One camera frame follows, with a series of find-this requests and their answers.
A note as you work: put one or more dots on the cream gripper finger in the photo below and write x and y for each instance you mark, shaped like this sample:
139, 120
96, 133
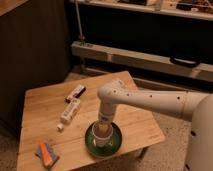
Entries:
103, 127

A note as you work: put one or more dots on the wooden table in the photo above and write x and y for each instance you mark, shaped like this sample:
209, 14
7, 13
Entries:
42, 110

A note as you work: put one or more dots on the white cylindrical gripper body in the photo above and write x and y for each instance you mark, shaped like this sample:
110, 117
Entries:
107, 112

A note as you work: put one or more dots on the black handle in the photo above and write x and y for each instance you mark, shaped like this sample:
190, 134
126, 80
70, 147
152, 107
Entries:
184, 64

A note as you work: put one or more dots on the red and white small box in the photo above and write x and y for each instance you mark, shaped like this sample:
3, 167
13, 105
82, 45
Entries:
76, 93

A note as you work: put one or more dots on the orange marker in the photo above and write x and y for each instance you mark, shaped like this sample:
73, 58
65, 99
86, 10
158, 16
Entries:
46, 157

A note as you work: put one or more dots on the small white cube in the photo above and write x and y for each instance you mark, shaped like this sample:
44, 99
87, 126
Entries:
60, 127

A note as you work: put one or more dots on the metal shelf rack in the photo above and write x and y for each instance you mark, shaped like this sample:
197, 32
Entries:
144, 34

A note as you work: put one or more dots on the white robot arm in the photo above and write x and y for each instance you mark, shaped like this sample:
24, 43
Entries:
196, 106

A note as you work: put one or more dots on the white tube bottle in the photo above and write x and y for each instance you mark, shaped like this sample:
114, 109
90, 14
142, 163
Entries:
70, 111

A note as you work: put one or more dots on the blue sponge cloth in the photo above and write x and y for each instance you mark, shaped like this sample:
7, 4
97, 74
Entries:
55, 157

